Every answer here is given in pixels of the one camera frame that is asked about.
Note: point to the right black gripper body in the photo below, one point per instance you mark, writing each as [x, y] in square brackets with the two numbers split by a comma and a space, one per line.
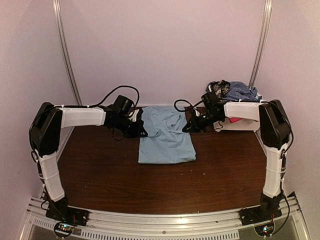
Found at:
[206, 121]

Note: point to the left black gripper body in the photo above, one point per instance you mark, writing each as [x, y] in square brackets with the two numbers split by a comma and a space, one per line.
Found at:
[129, 130]

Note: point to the light blue printed t-shirt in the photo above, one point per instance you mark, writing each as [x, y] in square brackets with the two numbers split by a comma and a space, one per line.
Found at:
[166, 142]

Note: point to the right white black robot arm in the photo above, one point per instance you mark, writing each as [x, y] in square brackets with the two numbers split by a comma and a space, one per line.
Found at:
[267, 117]

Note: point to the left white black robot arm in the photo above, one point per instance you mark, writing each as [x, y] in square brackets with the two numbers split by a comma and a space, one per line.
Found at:
[45, 131]

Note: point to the white plastic laundry basket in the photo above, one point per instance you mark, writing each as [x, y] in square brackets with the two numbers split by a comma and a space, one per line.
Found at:
[235, 125]

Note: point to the pink garment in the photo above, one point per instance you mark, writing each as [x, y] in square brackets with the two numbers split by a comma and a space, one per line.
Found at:
[234, 120]

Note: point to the dark plaid shirt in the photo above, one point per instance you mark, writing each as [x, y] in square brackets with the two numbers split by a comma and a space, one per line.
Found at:
[220, 88]

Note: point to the blue dotted shirt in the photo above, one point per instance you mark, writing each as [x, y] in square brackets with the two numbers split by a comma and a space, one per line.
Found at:
[239, 91]

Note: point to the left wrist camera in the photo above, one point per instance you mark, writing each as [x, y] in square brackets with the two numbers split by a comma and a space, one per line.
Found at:
[136, 115]

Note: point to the front aluminium frame rail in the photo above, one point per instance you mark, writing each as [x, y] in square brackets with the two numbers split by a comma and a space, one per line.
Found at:
[219, 225]

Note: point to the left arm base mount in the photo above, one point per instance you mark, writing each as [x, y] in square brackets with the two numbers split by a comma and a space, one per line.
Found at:
[66, 223]

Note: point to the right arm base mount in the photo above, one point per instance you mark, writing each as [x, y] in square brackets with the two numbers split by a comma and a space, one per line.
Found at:
[260, 217]

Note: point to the right aluminium frame post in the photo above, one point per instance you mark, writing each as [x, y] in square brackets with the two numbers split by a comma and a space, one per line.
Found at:
[263, 36]

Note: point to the aluminium frame post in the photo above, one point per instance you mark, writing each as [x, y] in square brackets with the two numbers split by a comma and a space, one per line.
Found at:
[64, 50]
[263, 36]

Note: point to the left aluminium frame post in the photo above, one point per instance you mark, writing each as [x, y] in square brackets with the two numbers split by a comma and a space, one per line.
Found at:
[64, 50]

